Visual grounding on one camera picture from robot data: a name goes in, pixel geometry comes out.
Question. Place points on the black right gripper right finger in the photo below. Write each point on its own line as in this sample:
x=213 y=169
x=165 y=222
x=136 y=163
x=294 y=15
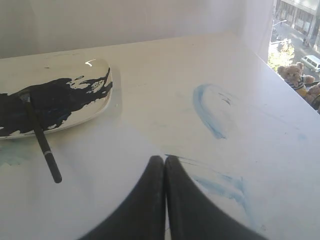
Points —
x=192 y=216

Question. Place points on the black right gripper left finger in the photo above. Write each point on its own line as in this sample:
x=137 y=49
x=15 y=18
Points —
x=142 y=215

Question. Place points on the black paintbrush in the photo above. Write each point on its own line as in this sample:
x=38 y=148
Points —
x=25 y=97

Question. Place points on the white square paint plate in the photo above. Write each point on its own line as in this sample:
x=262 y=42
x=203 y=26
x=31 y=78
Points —
x=63 y=95

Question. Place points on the brown teddy bear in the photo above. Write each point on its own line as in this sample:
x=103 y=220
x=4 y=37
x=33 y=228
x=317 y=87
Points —
x=313 y=92
x=293 y=76

